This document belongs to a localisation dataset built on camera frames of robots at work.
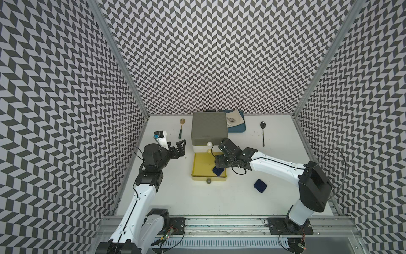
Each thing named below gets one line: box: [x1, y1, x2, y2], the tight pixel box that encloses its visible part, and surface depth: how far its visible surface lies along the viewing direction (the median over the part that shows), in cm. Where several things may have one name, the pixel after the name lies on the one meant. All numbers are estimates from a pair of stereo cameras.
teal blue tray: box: [225, 109, 247, 133], surface depth 110 cm
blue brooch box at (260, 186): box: [253, 178, 268, 194], surface depth 87 cm
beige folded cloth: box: [225, 109, 245, 128], surface depth 118 cm
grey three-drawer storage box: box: [190, 111, 229, 185], surface depth 90 cm
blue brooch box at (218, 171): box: [212, 165, 225, 177], surface depth 92 cm
